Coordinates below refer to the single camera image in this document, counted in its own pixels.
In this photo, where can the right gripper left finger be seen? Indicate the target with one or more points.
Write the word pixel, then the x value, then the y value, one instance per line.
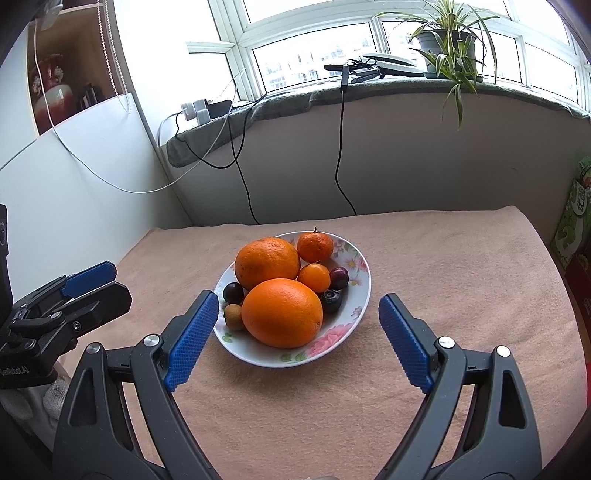
pixel 95 437

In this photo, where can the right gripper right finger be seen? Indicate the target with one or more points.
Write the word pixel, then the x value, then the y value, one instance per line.
pixel 500 438

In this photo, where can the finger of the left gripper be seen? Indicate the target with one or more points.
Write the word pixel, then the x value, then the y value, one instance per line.
pixel 57 331
pixel 59 291

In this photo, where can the dark plum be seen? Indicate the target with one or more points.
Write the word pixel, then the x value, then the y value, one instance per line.
pixel 339 278
pixel 233 293
pixel 331 301

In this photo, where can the brown kiwi fruit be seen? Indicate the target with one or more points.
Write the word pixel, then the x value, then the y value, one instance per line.
pixel 233 317

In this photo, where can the rough orange in bowl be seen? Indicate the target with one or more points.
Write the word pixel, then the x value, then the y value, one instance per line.
pixel 266 259

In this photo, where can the red white vase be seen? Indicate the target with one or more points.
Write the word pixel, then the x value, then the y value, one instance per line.
pixel 53 99

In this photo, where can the smooth orange in bowl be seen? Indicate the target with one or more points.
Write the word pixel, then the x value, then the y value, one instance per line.
pixel 282 313

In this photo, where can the white power adapter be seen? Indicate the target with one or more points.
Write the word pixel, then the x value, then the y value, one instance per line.
pixel 196 110

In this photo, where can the white floral bowl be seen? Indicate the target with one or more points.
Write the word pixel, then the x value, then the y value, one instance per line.
pixel 336 327

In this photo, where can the small stemmed tangerine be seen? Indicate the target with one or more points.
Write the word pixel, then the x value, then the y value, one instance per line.
pixel 315 246

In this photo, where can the green snack box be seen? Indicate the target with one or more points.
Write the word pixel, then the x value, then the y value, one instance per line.
pixel 573 229

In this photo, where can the black adapter on sill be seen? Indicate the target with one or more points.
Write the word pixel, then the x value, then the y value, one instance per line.
pixel 374 66

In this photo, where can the potted spider plant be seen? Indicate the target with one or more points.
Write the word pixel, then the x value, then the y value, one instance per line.
pixel 448 32

